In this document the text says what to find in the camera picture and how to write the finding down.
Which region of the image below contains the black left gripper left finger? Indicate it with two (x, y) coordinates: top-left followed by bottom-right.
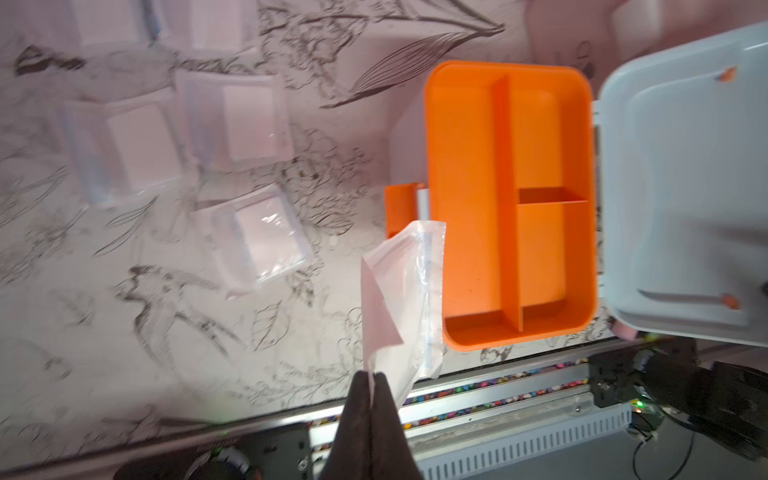
(320, 371), (371, 480)

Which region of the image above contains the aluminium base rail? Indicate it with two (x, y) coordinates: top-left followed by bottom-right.
(0, 335), (768, 480)

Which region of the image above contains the grey and orange first aid box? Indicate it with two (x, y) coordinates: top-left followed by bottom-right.
(386, 23), (767, 351)

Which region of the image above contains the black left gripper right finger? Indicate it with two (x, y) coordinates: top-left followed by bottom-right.
(371, 373), (422, 480)

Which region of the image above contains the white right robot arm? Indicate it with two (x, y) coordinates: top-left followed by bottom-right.
(588, 338), (767, 461)

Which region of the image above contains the orange divided inner tray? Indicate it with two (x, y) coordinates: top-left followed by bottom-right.
(424, 61), (598, 351)

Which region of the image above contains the pink first aid box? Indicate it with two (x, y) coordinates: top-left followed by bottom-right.
(525, 0), (767, 93)

